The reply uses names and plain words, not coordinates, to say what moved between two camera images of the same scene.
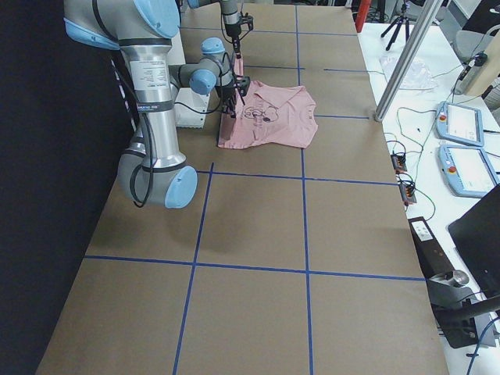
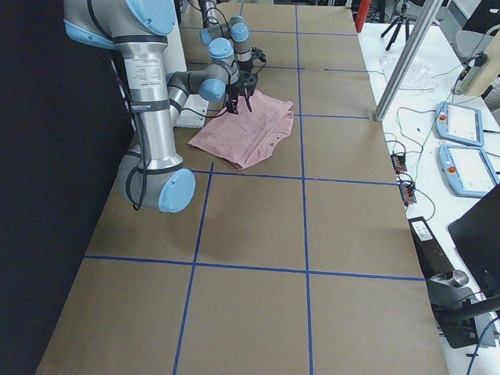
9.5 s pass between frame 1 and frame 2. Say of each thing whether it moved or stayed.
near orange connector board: stayed
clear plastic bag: stayed
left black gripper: moved
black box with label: stayed
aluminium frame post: stayed
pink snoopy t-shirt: moved
